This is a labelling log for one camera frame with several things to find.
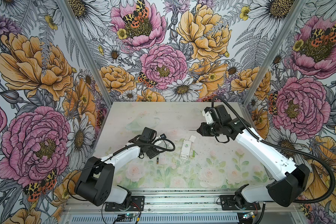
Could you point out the white battery cover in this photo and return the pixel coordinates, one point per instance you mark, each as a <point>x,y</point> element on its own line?
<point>192,138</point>

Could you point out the aluminium corner post right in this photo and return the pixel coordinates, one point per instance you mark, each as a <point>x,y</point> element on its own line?
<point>292,17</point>

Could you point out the green circuit board left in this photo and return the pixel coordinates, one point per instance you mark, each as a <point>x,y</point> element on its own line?
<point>128,217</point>

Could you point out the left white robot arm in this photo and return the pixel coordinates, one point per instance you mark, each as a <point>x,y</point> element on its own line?
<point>95,183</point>

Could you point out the aluminium front rail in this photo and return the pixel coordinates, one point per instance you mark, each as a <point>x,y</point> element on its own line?
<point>174,201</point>

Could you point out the green circuit board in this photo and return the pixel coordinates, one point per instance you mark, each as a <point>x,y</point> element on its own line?
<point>248,215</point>
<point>128,217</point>

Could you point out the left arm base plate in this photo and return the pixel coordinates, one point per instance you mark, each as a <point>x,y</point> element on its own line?
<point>134,203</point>

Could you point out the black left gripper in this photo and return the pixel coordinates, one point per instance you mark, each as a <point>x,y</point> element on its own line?
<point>152,153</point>

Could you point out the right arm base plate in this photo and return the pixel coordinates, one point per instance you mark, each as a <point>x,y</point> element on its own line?
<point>236,203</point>

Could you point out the white remote control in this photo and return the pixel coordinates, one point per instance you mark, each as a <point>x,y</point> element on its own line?
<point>162,143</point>
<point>185,150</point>

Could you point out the green circuit board right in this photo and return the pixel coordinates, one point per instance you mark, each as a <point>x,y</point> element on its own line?
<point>248,215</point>

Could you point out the aluminium corner post left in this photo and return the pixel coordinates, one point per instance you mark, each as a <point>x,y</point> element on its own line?
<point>80,40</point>

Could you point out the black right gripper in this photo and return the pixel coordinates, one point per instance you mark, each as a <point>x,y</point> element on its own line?
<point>204,131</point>

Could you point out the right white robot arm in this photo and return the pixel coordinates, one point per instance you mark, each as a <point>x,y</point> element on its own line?
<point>289,179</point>

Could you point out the aluminium corner post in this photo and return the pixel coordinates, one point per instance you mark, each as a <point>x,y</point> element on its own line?
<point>80,40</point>
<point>292,17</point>

